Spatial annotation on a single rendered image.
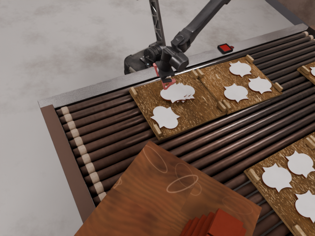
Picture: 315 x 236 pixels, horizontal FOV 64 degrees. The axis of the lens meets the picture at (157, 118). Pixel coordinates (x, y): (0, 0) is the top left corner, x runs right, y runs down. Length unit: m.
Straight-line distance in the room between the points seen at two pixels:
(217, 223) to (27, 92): 2.39
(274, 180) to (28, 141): 1.91
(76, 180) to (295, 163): 0.99
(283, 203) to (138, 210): 0.63
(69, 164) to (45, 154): 1.19
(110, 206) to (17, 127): 1.73
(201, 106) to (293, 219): 0.66
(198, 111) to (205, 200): 0.52
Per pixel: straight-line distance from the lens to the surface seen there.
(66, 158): 1.14
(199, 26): 1.22
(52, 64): 3.02
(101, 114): 1.29
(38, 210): 2.12
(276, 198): 1.24
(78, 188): 1.07
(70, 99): 1.38
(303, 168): 1.37
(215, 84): 1.51
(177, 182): 0.99
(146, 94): 1.36
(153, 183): 0.98
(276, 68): 1.86
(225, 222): 0.68
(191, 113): 1.32
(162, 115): 1.27
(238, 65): 1.69
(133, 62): 2.61
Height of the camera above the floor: 1.93
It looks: 52 degrees down
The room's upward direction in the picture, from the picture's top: 11 degrees clockwise
